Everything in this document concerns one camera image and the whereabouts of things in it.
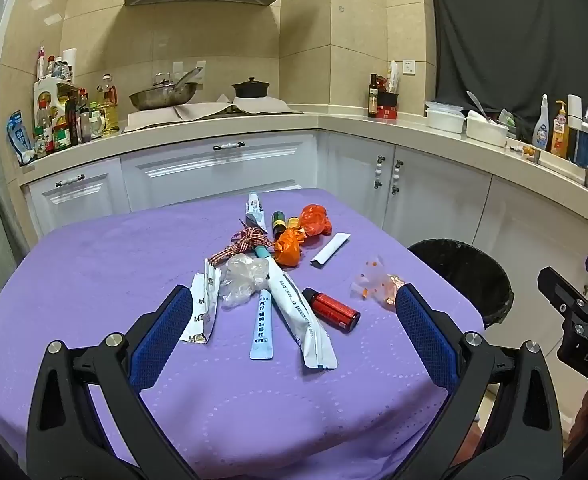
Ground clear plastic bag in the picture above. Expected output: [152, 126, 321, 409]
[220, 253, 271, 309]

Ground red plaid ribbon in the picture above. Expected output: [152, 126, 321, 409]
[210, 226, 275, 266]

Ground blue bottle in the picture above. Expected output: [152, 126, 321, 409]
[573, 127, 588, 168]

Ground black backdrop cloth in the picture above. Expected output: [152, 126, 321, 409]
[426, 0, 588, 137]

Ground steel ladle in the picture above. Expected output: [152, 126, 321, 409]
[466, 91, 491, 122]

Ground beige stove cover cloth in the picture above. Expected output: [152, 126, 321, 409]
[124, 99, 305, 133]

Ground large yellow cooking oil jug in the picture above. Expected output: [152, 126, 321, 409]
[96, 74, 121, 137]

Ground beige stone countertop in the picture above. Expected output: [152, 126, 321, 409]
[21, 110, 588, 236]

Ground black lidded pot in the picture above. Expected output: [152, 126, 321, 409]
[232, 77, 271, 100]

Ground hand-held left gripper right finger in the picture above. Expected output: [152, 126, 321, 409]
[394, 283, 565, 480]

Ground white plastic container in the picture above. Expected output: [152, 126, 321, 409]
[425, 101, 466, 134]
[466, 110, 509, 147]

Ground black-lined trash can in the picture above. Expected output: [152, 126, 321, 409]
[408, 239, 516, 330]

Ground row of condiment bottles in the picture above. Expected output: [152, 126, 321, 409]
[32, 47, 99, 155]

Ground red bottle with black cap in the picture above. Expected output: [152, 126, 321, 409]
[302, 287, 361, 334]

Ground white foil wrapper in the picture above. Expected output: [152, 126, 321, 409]
[181, 258, 221, 345]

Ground steel wok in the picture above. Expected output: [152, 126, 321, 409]
[128, 67, 199, 112]

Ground orange dish soap bottle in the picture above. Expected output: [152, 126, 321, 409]
[550, 100, 571, 157]

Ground blue white plastic packet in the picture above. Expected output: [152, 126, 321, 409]
[6, 111, 37, 166]

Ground white printed tube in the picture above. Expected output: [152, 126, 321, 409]
[245, 192, 268, 235]

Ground red black box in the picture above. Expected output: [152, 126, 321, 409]
[376, 92, 399, 120]

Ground large white printed sachet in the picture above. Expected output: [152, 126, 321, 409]
[265, 259, 338, 372]

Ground orange plastic bag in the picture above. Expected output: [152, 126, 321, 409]
[273, 229, 308, 267]
[298, 204, 333, 237]

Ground blue white stick sachet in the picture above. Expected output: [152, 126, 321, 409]
[249, 289, 276, 361]

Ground clear orange-dotted wrapper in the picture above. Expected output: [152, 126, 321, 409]
[350, 256, 405, 311]

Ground small white sachet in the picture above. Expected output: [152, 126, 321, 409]
[310, 232, 351, 267]

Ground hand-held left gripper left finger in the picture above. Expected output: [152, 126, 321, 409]
[26, 284, 199, 480]

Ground white spray bottle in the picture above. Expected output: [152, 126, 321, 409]
[533, 94, 550, 150]

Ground purple tablecloth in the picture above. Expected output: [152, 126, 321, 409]
[0, 187, 485, 480]

